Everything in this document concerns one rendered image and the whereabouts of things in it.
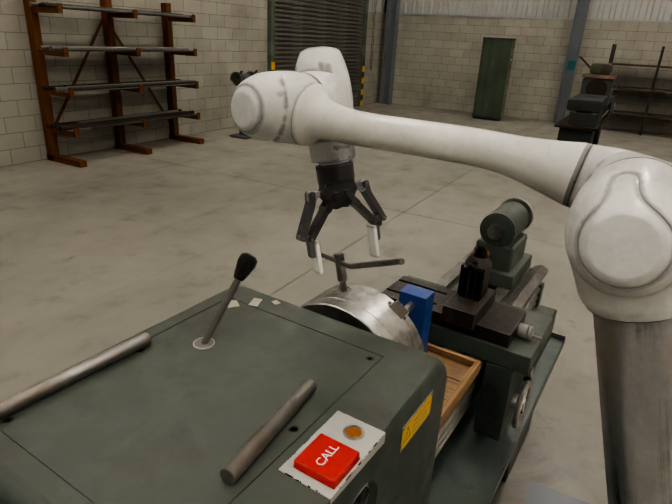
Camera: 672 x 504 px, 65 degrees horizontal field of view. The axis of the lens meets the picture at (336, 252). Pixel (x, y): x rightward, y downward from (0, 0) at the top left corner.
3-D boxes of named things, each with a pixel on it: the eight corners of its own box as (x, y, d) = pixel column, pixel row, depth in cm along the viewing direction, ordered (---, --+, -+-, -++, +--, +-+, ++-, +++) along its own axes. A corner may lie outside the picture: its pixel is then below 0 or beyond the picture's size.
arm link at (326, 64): (321, 131, 109) (283, 139, 99) (310, 52, 105) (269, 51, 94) (366, 126, 103) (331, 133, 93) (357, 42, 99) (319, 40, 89)
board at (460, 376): (438, 431, 128) (440, 418, 126) (317, 378, 145) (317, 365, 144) (479, 372, 151) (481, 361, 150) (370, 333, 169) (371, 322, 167)
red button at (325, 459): (333, 495, 61) (334, 481, 60) (292, 472, 64) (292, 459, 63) (359, 463, 66) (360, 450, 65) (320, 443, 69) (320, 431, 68)
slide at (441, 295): (507, 348, 153) (510, 335, 151) (378, 305, 174) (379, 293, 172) (524, 323, 167) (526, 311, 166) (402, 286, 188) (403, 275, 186)
